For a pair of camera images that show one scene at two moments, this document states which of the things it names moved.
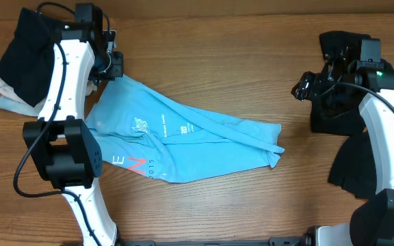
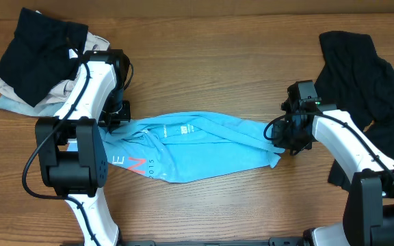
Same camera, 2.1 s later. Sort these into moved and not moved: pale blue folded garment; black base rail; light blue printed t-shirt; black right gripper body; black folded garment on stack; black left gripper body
Moved: black left gripper body; black right gripper body; light blue printed t-shirt
Not moved: black base rail; pale blue folded garment; black folded garment on stack
